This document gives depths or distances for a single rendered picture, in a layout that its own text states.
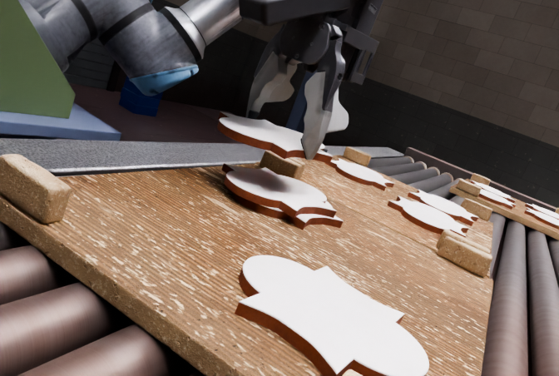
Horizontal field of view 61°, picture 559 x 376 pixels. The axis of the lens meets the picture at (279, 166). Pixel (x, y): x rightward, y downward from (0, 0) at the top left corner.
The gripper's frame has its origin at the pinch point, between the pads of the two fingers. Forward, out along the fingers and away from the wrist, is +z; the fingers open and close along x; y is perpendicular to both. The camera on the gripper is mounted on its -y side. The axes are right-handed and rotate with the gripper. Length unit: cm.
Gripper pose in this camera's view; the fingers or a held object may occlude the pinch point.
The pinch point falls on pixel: (273, 135)
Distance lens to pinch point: 53.6
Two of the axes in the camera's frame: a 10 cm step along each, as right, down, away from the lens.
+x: -6.3, -4.0, 6.7
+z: -3.5, 9.1, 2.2
